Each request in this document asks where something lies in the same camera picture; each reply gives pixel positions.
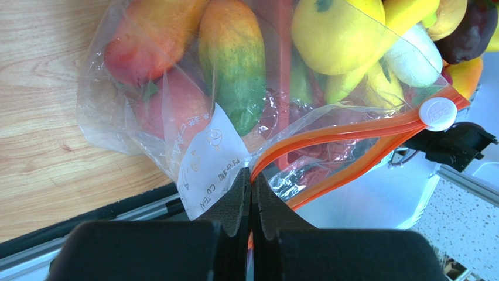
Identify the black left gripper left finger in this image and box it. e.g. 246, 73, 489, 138
197, 168, 252, 238

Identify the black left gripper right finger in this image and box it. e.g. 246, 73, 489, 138
252, 173, 316, 241

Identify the pink toy peach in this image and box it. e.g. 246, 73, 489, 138
136, 68, 212, 152

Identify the clear orange zip top bag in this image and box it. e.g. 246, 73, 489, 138
77, 1, 469, 220

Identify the green orange toy papaya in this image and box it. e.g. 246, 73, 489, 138
198, 1, 266, 136

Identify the orange yellow toy mango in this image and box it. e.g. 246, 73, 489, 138
104, 1, 208, 86

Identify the yellow toy squash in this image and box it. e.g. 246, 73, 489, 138
361, 63, 405, 109

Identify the yellow toy lemon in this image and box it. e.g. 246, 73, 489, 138
290, 0, 387, 75

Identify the red plastic tray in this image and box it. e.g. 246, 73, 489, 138
249, 0, 297, 170

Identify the white toy radish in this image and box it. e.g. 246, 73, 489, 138
384, 23, 443, 87

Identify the yellow toy banana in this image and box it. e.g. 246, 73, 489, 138
324, 1, 440, 104

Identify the dark purple toy eggplant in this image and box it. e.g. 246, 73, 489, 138
435, 0, 498, 64

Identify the small orange toy fruit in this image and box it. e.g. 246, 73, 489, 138
426, 0, 467, 42

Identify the yellow green toy apple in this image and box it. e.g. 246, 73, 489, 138
486, 25, 499, 52

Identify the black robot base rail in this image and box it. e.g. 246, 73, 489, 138
1, 183, 185, 258

